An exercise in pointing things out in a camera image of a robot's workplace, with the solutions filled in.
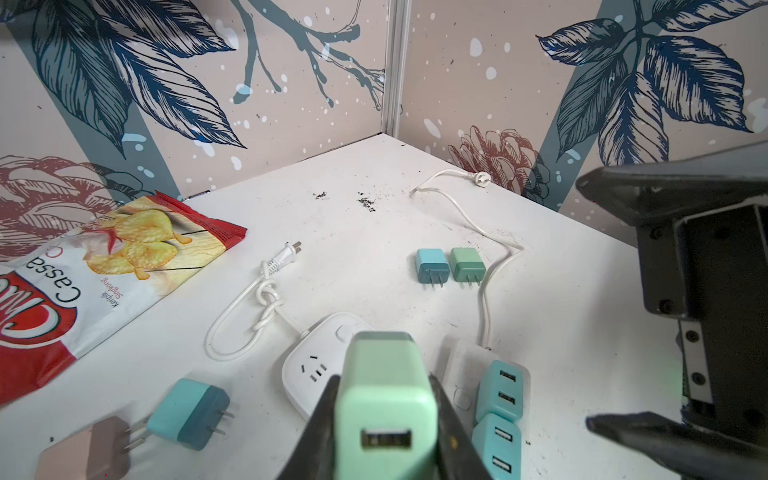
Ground long white power strip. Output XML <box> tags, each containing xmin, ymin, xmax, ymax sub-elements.
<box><xmin>440</xmin><ymin>337</ymin><xmax>532</xmax><ymax>480</ymax></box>

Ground teal charger beside pink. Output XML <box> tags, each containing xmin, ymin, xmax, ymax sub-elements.
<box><xmin>146</xmin><ymin>378</ymin><xmax>233</xmax><ymax>451</ymax></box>

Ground red chips bag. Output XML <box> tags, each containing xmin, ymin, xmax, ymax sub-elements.
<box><xmin>1</xmin><ymin>193</ymin><xmax>247</xmax><ymax>404</ymax></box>

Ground white square power socket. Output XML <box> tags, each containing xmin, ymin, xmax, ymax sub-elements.
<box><xmin>281</xmin><ymin>312</ymin><xmax>372</xmax><ymax>420</ymax></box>

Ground white power strip cable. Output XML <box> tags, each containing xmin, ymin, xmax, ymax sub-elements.
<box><xmin>409</xmin><ymin>167</ymin><xmax>526</xmax><ymax>350</ymax></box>

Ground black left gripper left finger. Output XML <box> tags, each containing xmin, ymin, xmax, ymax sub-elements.
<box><xmin>277</xmin><ymin>375</ymin><xmax>341</xmax><ymax>480</ymax></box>

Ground white socket cable with plug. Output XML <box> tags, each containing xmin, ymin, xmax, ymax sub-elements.
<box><xmin>204</xmin><ymin>240</ymin><xmax>304</xmax><ymax>362</ymax></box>

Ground teal charger plug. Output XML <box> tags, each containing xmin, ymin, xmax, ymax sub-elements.
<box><xmin>415</xmin><ymin>248</ymin><xmax>451</xmax><ymax>287</ymax></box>
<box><xmin>471</xmin><ymin>413</ymin><xmax>522</xmax><ymax>480</ymax></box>
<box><xmin>475</xmin><ymin>360</ymin><xmax>525</xmax><ymax>423</ymax></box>

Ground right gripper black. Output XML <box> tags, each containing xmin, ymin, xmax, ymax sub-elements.
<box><xmin>575</xmin><ymin>142</ymin><xmax>767</xmax><ymax>479</ymax></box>

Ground pink charger plug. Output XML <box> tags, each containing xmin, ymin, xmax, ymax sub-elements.
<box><xmin>34</xmin><ymin>416</ymin><xmax>146</xmax><ymax>480</ymax></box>

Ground green charger plug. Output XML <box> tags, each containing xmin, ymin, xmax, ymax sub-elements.
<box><xmin>449</xmin><ymin>247</ymin><xmax>487</xmax><ymax>285</ymax></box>

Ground light green charger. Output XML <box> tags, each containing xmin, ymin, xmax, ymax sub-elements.
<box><xmin>334</xmin><ymin>331</ymin><xmax>438</xmax><ymax>479</ymax></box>

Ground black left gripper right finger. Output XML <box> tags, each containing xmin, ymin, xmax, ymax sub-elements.
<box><xmin>429</xmin><ymin>374</ymin><xmax>490</xmax><ymax>480</ymax></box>

